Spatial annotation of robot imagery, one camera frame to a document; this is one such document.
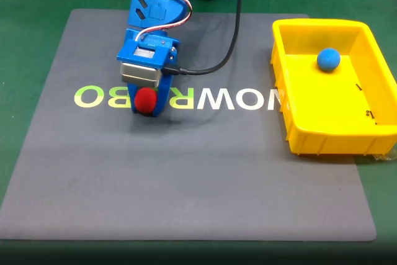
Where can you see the silver camera box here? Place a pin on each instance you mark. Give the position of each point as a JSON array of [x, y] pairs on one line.
[[141, 74]]

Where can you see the grey mat with lettering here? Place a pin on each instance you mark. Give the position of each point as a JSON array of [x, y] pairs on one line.
[[186, 168]]

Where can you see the red ball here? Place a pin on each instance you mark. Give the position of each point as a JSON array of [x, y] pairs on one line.
[[145, 100]]

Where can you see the yellow plastic bin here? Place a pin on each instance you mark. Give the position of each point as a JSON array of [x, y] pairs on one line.
[[328, 106]]

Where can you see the clear plastic wrap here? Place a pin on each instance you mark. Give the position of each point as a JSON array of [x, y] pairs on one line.
[[386, 157]]

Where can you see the blue ball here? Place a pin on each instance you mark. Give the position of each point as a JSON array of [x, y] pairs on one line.
[[328, 59]]

